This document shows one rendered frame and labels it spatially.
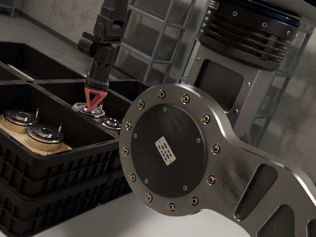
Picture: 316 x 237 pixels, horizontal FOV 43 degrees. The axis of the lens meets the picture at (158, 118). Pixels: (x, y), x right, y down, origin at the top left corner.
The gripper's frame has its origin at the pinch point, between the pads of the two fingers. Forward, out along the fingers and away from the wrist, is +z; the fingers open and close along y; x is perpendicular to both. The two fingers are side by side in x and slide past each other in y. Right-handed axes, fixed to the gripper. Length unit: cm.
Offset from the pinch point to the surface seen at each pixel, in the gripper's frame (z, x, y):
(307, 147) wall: 55, 239, -212
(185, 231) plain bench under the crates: 25.0, 36.0, 20.7
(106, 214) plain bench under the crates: 24.4, 11.0, 20.2
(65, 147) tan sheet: 10.7, -4.9, 10.8
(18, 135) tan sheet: 10.4, -18.2, 10.4
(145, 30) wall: 8, 82, -406
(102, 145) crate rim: 1.4, 3.1, 25.6
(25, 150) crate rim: 1.5, -14.5, 37.5
